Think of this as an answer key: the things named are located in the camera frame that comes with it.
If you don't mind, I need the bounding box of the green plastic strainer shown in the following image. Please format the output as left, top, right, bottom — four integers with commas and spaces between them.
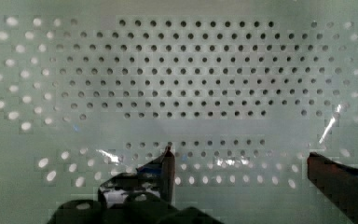
0, 0, 358, 224

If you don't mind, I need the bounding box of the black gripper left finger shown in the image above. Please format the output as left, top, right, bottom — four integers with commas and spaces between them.
97, 146, 175, 208

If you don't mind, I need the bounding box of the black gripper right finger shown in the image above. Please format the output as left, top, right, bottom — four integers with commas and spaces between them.
307, 152, 358, 224

